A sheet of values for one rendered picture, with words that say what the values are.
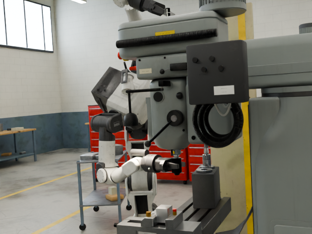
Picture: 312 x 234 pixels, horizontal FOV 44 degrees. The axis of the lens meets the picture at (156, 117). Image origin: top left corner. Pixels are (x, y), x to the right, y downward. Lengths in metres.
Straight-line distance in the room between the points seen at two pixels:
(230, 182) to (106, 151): 1.70
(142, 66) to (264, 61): 0.52
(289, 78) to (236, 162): 2.04
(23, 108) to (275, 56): 10.86
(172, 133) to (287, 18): 9.31
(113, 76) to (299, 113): 1.17
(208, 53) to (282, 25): 9.51
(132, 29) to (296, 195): 0.95
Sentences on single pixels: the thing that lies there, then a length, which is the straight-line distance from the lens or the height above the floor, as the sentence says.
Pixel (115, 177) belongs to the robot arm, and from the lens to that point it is 2.08.
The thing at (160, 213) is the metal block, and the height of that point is 1.06.
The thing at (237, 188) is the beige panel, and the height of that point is 0.70.
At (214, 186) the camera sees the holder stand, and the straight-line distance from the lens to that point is 2.13.
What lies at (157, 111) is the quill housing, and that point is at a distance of 1.73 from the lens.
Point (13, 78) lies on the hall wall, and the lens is 11.88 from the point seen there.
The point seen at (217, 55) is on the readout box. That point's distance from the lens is 1.36.
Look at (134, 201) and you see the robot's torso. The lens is 2.59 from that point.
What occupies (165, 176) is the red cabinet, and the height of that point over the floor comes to 0.14.
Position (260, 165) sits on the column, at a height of 1.27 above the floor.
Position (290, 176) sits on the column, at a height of 1.23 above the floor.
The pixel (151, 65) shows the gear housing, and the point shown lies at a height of 1.69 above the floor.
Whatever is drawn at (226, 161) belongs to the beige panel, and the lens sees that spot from 3.55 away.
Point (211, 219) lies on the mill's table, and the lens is 1.98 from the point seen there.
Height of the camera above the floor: 1.55
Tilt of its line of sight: 3 degrees down
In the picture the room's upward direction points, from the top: 3 degrees counter-clockwise
